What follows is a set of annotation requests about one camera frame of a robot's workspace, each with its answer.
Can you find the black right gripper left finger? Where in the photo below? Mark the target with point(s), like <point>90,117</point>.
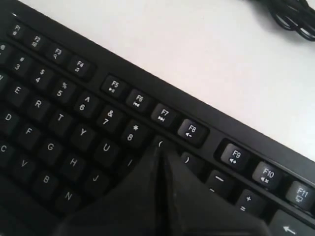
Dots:
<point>130,209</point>

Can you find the black acer keyboard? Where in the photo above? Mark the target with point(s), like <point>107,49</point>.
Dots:
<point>75,120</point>

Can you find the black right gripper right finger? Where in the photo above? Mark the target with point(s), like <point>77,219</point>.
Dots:
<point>193,210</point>

